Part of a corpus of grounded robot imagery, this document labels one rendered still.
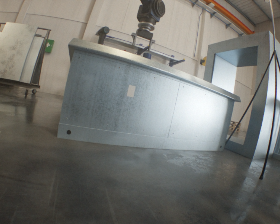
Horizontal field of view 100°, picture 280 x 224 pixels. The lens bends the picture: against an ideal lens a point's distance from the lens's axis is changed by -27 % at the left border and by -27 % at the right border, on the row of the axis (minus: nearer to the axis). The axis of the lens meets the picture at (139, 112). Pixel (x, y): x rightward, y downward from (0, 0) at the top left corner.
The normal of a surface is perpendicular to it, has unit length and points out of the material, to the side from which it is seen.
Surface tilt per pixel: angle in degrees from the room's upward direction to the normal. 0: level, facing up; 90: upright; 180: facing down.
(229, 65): 90
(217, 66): 90
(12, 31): 78
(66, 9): 90
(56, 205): 0
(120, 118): 90
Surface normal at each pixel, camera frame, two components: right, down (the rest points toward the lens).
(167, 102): 0.40, 0.15
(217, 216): 0.21, -0.98
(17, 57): 0.43, -0.07
